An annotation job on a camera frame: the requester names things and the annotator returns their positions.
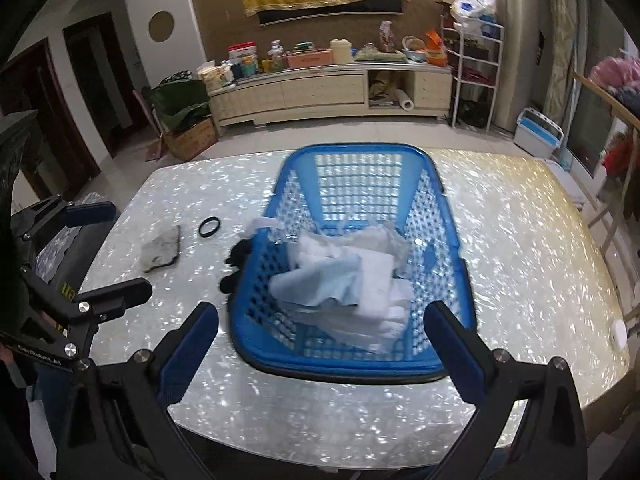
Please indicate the blue and white cooler box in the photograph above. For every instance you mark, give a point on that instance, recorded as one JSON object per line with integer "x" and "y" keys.
{"x": 539, "y": 132}

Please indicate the white plastic bag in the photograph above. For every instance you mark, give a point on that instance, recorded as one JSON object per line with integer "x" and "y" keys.
{"x": 472, "y": 5}

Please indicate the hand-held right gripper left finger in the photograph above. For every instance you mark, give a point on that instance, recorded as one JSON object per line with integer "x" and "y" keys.
{"x": 192, "y": 347}

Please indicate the wall television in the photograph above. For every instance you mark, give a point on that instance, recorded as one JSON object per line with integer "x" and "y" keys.
{"x": 330, "y": 10}

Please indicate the cardboard box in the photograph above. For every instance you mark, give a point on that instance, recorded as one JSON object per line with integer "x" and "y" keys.
{"x": 192, "y": 137}

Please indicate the wooden shelf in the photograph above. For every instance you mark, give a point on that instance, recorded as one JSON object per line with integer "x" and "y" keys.
{"x": 600, "y": 95}

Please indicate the pink clothes pile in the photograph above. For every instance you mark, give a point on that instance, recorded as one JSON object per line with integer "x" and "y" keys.
{"x": 617, "y": 72}

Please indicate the white paper roll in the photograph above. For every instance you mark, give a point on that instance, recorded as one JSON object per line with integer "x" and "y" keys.
{"x": 405, "y": 100}

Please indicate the cream television cabinet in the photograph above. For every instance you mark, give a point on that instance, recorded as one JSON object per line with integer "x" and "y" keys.
{"x": 320, "y": 92}

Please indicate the dark wooden door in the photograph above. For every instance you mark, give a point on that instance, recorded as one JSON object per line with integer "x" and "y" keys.
{"x": 45, "y": 110}
{"x": 100, "y": 80}

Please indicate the tall snack bag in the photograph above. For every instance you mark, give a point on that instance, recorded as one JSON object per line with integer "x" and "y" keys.
{"x": 386, "y": 36}

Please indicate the red and white box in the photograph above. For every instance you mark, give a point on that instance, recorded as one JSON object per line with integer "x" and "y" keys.
{"x": 243, "y": 55}

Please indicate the dark green bag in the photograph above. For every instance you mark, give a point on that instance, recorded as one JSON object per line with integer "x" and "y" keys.
{"x": 180, "y": 105}

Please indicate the orange bag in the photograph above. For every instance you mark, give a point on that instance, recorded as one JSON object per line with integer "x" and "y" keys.
{"x": 436, "y": 49}

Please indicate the white lace cloth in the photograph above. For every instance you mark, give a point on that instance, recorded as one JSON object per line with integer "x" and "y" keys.
{"x": 372, "y": 242}

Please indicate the grey fabric covered chair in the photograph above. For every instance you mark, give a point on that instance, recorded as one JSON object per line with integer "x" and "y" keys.
{"x": 70, "y": 265}

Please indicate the white tissue pack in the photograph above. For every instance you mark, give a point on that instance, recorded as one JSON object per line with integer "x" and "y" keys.
{"x": 215, "y": 76}

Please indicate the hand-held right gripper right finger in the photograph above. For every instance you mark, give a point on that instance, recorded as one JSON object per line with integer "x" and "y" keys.
{"x": 457, "y": 355}

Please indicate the grey speckled cloth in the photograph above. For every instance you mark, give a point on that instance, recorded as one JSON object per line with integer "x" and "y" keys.
{"x": 161, "y": 250}

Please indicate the pink box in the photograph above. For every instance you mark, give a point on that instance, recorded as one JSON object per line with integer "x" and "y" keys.
{"x": 309, "y": 58}

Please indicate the patterned curtain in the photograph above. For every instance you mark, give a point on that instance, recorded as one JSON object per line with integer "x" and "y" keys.
{"x": 562, "y": 40}

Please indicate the small white round object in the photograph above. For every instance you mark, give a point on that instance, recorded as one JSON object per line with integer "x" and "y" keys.
{"x": 618, "y": 335}

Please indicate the black plush toy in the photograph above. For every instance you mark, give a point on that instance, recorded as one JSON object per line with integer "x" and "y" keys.
{"x": 235, "y": 267}

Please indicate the light blue cloth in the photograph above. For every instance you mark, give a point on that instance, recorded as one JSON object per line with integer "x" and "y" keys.
{"x": 315, "y": 282}

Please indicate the cream jar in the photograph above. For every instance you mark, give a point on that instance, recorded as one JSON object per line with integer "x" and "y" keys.
{"x": 341, "y": 51}

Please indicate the blue plastic basket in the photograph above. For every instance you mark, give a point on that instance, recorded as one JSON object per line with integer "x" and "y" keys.
{"x": 350, "y": 180}

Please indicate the white metal rack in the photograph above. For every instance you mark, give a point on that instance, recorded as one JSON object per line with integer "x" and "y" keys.
{"x": 472, "y": 50}

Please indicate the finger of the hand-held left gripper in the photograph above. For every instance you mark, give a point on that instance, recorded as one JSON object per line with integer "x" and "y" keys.
{"x": 120, "y": 295}
{"x": 90, "y": 212}

